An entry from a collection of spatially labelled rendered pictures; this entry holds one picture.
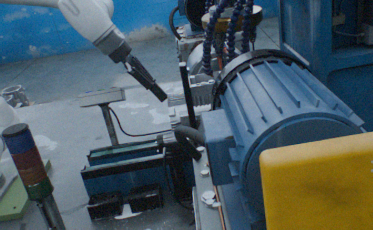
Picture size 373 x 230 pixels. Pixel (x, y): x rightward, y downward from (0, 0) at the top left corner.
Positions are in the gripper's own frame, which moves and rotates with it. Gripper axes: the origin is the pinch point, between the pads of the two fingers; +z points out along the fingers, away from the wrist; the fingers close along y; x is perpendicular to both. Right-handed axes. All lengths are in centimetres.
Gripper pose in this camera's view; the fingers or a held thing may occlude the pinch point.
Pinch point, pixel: (158, 92)
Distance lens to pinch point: 124.4
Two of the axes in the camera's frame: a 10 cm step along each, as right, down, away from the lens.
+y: -0.6, -4.1, 9.1
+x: -7.7, 6.0, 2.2
